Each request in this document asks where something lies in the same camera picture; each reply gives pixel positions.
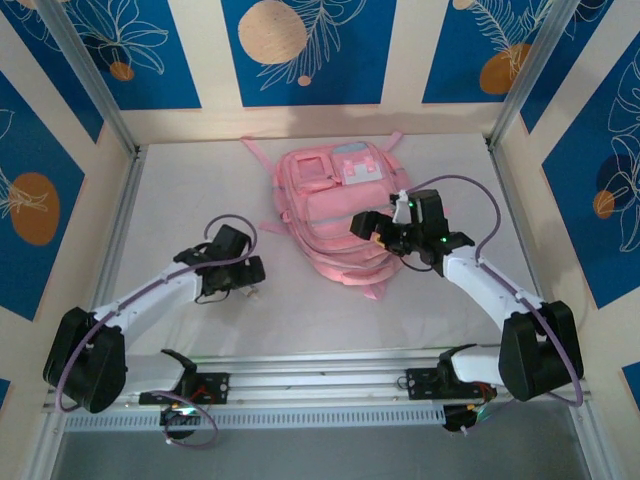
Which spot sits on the pink backpack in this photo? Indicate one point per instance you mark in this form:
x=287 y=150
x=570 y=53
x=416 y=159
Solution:
x=340 y=220

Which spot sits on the aluminium front frame rail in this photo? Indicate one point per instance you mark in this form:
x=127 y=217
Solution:
x=320 y=385

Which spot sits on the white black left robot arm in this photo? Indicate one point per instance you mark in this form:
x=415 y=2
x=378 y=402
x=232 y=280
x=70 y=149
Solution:
x=150 y=300

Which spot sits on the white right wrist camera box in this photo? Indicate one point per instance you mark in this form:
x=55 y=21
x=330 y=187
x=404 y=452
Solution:
x=400 y=210

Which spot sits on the black box under base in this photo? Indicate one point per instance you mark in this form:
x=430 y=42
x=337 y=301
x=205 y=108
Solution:
x=180 y=422
x=457 y=420

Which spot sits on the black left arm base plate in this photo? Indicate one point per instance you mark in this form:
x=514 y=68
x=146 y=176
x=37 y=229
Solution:
x=215 y=387

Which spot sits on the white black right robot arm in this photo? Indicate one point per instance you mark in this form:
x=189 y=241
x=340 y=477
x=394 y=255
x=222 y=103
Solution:
x=480 y=280

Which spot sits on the aluminium frame leg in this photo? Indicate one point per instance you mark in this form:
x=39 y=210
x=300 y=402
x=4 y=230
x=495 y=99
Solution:
x=597 y=460
x=45 y=445

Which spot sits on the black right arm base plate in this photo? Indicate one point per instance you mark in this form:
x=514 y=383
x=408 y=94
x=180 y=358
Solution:
x=420 y=382

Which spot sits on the aluminium corner post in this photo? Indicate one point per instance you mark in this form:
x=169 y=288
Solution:
x=531 y=75
x=96 y=85

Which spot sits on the aluminium table side rail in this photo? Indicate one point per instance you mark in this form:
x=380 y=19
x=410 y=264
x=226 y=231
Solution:
x=500 y=170
x=120 y=210

